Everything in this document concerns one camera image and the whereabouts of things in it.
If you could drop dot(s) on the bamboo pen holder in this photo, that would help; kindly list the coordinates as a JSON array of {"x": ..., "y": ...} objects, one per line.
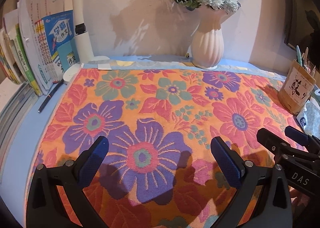
[{"x": 295, "y": 85}]

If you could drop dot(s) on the black pen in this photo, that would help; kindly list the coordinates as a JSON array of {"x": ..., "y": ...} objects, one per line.
[{"x": 50, "y": 97}]

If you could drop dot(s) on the white desk lamp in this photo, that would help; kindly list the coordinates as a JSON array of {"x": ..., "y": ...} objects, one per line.
[{"x": 83, "y": 43}]

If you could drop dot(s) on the white ribbed vase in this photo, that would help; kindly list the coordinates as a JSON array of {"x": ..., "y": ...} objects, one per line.
[{"x": 207, "y": 48}]

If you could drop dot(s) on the orange floral towel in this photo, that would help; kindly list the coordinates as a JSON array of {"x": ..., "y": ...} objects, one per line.
[{"x": 160, "y": 108}]

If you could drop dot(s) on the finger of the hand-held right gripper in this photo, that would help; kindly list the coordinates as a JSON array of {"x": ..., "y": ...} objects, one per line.
[
  {"x": 268, "y": 139},
  {"x": 297, "y": 135}
]

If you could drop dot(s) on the bunch of pens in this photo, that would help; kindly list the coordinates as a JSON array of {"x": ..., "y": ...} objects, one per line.
[{"x": 300, "y": 55}]

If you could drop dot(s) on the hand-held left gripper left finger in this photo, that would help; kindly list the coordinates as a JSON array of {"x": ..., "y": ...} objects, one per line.
[{"x": 92, "y": 163}]

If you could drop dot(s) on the blue dotted packet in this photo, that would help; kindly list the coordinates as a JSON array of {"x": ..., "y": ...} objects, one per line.
[{"x": 311, "y": 115}]

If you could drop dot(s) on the dark panel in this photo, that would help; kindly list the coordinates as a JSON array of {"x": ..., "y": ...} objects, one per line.
[{"x": 300, "y": 18}]

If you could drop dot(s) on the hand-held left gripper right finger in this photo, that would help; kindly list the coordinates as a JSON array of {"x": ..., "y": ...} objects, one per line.
[{"x": 227, "y": 163}]

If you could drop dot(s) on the row of upright books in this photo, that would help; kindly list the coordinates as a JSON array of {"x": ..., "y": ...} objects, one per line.
[{"x": 57, "y": 35}]

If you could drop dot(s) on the stack of grey books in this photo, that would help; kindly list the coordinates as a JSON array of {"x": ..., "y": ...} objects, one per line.
[{"x": 17, "y": 100}]

